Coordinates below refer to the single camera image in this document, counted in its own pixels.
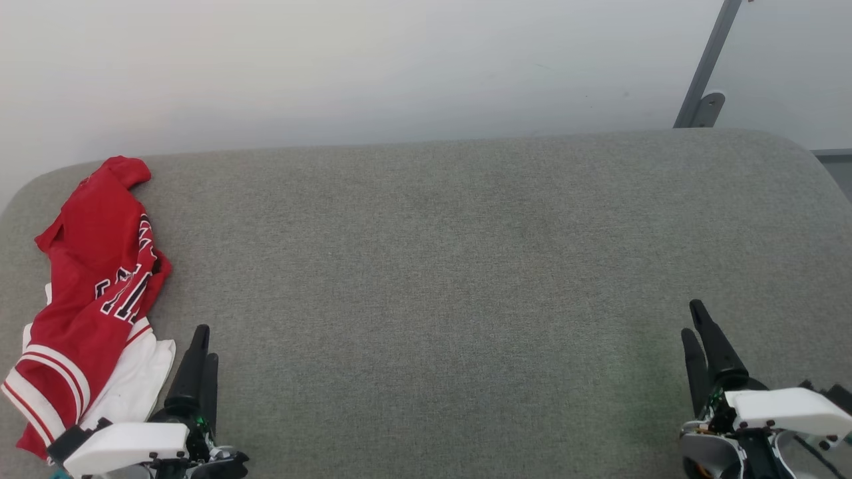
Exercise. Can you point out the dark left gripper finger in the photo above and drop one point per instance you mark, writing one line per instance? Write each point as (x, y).
(210, 392)
(190, 372)

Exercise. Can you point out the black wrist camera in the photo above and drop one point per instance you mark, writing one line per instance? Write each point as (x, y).
(835, 394)
(66, 440)

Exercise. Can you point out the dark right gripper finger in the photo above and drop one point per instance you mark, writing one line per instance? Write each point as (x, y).
(722, 359)
(695, 372)

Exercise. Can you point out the red and white basketball jersey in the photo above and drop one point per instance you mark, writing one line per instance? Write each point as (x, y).
(86, 266)

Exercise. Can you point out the grey metal post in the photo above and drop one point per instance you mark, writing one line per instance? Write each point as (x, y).
(709, 53)

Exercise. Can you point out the grey metal post bracket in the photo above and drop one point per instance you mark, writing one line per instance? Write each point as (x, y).
(709, 106)

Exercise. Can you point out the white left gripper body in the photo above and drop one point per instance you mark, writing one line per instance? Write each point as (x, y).
(126, 446)

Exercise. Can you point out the dark grey baseboard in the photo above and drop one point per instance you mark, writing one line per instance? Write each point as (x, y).
(840, 166)

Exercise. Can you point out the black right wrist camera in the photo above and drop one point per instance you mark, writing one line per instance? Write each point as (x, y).
(835, 394)

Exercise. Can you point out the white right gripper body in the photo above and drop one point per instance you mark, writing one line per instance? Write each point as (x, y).
(792, 409)

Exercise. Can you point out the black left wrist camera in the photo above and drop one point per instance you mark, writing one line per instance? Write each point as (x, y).
(66, 440)

